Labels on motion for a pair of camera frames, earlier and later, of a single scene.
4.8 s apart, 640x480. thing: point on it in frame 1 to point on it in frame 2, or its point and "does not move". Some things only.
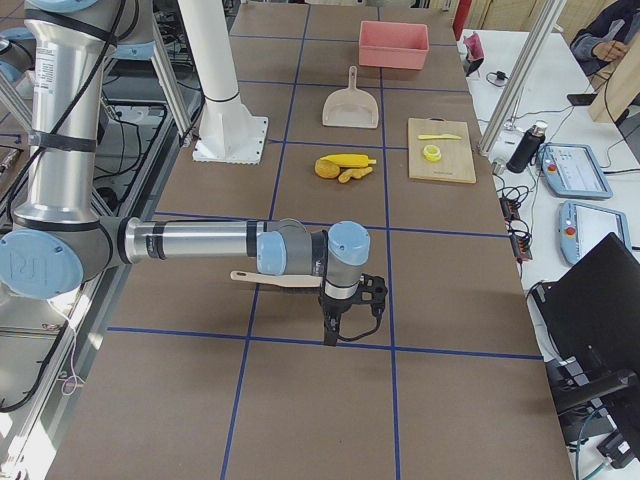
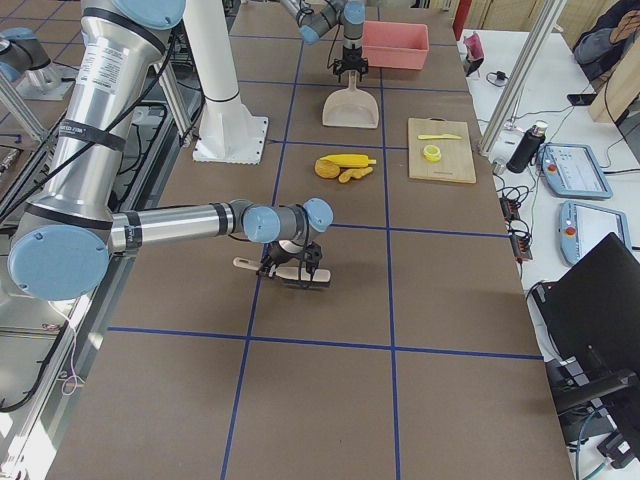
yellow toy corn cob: x=350 y=160 does not move
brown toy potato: x=326 y=169 does not move
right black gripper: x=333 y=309 to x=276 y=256
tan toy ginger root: x=356 y=173 does not move
